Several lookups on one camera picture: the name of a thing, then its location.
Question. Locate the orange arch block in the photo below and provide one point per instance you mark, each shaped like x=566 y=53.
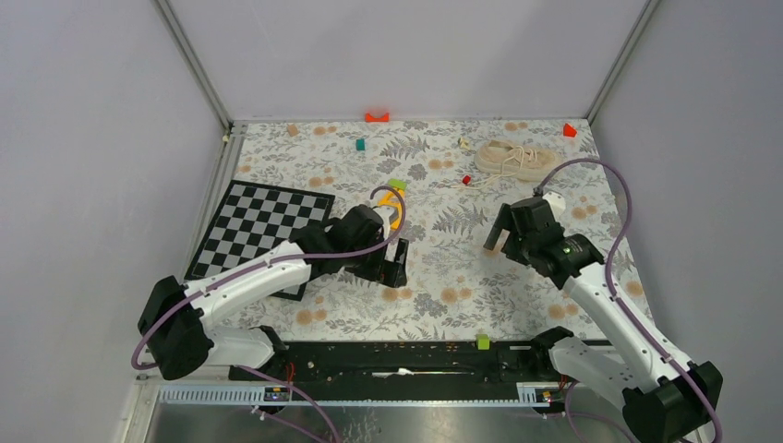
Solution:
x=377 y=118

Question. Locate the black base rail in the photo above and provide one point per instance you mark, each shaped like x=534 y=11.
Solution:
x=307 y=363

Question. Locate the floral patterned table mat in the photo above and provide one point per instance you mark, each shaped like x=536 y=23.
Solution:
x=456 y=288

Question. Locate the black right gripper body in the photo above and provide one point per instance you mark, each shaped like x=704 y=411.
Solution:
x=518 y=246

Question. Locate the green block on frame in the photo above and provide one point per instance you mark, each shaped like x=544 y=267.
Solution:
x=398 y=184

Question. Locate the white slotted cable duct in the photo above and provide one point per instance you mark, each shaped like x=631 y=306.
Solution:
x=390 y=393

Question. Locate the red wedge block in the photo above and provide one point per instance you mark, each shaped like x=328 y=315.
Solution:
x=569 y=131

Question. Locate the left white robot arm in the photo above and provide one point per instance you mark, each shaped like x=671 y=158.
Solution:
x=181 y=324

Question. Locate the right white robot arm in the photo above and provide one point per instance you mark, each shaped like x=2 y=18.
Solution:
x=662 y=394

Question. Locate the black white checkerboard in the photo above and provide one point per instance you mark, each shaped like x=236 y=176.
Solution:
x=250 y=220

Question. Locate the lime green cube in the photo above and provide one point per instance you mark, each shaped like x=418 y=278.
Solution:
x=483 y=342

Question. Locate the beige sneaker with laces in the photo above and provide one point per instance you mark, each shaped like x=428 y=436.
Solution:
x=501 y=159

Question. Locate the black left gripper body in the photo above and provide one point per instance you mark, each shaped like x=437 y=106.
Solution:
x=369 y=268

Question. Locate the yellow triangular toy frame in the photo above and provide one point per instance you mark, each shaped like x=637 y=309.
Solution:
x=392 y=205

